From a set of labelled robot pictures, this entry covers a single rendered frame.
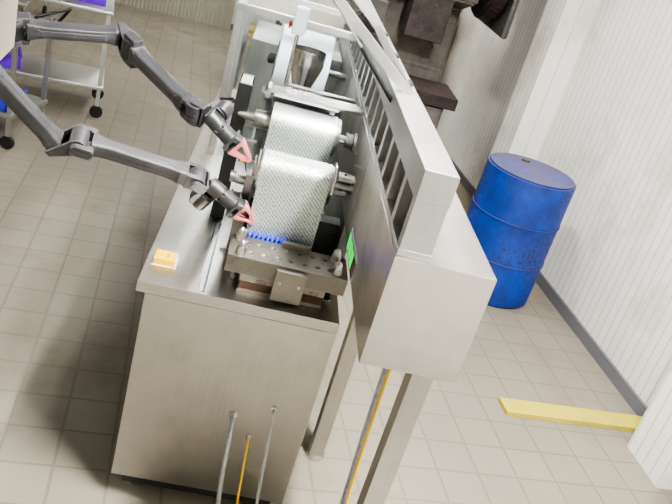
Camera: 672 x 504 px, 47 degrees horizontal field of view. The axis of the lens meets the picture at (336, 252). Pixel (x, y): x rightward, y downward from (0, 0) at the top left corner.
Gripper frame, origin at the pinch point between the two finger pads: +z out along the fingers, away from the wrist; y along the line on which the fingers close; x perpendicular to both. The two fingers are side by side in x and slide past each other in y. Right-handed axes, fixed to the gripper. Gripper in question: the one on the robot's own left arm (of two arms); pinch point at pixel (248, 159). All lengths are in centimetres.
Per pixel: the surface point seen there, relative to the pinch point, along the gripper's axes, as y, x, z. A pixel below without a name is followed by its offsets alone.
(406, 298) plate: 92, 27, 35
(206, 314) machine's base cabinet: 31, -38, 25
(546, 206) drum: -192, 75, 170
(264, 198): 7.5, -3.3, 12.3
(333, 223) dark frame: -1.3, 6.8, 36.8
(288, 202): 7.4, 1.9, 18.6
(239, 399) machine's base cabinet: 29, -52, 56
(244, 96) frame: -23.8, 8.8, -14.7
